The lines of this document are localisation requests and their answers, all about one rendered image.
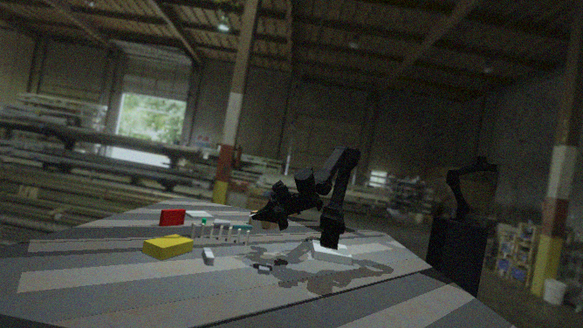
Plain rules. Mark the red block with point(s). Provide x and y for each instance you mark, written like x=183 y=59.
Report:
x=173 y=217

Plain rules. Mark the yellow rectangular block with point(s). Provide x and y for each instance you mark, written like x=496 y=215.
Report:
x=167 y=246

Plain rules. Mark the tan rectangular block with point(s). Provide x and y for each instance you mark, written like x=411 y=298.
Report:
x=265 y=225

